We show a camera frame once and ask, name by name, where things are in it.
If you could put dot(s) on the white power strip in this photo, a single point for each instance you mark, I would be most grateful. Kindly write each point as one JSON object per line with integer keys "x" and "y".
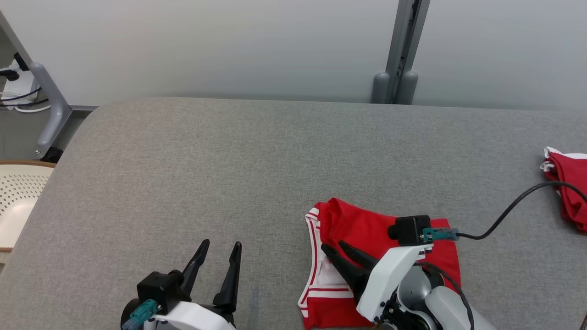
{"x": 20, "y": 85}

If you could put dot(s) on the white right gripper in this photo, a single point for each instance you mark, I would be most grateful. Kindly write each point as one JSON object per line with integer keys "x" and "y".
{"x": 390, "y": 279}

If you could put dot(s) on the red white basketball jersey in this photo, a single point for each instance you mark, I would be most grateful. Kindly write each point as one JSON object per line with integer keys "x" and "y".
{"x": 573, "y": 183}
{"x": 362, "y": 229}

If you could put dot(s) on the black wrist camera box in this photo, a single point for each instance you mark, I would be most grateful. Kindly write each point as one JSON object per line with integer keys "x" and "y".
{"x": 410, "y": 229}
{"x": 160, "y": 288}

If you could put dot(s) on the white perforated laundry basket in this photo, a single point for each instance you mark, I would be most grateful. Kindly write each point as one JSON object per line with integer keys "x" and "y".
{"x": 18, "y": 201}

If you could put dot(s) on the grey curved frame leg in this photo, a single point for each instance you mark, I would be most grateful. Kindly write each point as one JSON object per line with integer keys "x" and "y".
{"x": 52, "y": 105}

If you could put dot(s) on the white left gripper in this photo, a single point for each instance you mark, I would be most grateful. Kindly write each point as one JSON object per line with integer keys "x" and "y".
{"x": 197, "y": 318}

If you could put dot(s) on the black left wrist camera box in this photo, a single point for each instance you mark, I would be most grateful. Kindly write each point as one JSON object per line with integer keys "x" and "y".
{"x": 160, "y": 288}

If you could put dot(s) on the black caster wheel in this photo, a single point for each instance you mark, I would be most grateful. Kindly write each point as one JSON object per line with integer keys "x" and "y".
{"x": 52, "y": 155}

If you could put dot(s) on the grey metal frame post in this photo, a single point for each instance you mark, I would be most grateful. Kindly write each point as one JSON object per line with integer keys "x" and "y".
{"x": 399, "y": 50}

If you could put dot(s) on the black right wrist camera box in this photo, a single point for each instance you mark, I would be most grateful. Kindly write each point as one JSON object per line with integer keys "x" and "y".
{"x": 410, "y": 229}

